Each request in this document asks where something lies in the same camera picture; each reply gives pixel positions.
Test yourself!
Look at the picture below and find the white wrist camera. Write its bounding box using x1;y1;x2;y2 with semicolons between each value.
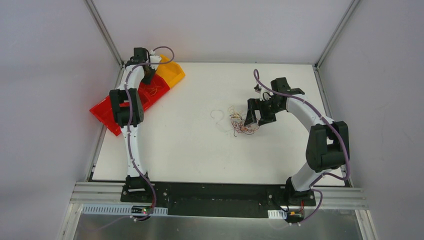
253;84;270;101
148;50;162;69

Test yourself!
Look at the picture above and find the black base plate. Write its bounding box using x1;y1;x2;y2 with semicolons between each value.
120;181;316;218

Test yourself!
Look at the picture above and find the red plastic bin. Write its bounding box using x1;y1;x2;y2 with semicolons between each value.
89;71;171;137

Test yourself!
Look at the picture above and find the right controller board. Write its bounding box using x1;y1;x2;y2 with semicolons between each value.
285;212;304;224

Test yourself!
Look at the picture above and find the yellow plastic bin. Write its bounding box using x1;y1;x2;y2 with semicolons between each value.
156;60;186;89

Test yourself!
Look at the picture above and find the red yellow cable bundle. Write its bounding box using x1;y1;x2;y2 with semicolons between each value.
227;105;263;137

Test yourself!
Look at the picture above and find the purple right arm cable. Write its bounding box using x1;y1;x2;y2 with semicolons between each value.
253;68;352;228

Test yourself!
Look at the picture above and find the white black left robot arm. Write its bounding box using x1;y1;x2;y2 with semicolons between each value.
109;47;162;203

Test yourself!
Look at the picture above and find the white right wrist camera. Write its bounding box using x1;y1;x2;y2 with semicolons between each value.
253;84;270;101

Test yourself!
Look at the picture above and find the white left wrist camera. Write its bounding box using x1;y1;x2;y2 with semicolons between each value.
148;50;162;69

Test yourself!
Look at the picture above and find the left controller board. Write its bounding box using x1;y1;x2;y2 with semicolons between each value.
131;205;154;215

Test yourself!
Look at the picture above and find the orange thin cable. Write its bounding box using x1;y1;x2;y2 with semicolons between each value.
145;84;165;98

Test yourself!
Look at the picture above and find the aluminium frame rail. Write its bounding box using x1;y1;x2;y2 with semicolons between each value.
70;181;369;210

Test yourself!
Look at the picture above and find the white thin cable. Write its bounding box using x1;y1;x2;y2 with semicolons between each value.
209;109;233;133

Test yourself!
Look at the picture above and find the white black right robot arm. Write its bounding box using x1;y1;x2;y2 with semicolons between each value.
243;77;349;205

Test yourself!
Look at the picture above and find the controller board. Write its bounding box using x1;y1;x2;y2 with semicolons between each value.
285;212;304;224
131;205;154;215

